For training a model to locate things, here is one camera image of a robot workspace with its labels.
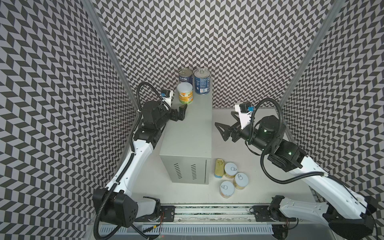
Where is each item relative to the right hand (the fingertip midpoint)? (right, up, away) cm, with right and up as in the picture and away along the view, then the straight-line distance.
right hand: (223, 123), depth 60 cm
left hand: (-20, +10, +13) cm, 26 cm away
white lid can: (+8, -26, +22) cm, 35 cm away
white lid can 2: (+12, -31, +19) cm, 38 cm away
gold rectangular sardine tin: (+2, -26, +24) cm, 36 cm away
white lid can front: (+4, -34, +16) cm, 38 cm away
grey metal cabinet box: (-15, -11, -2) cm, 19 cm away
